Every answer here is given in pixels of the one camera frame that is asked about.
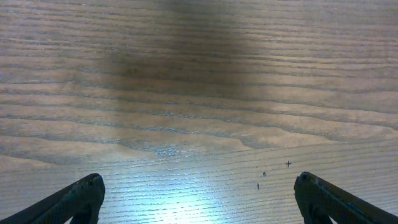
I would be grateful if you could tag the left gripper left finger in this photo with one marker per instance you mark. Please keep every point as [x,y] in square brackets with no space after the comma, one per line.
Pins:
[79,203]

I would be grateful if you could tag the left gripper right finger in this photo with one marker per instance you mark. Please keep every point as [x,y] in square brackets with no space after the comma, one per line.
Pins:
[321,202]

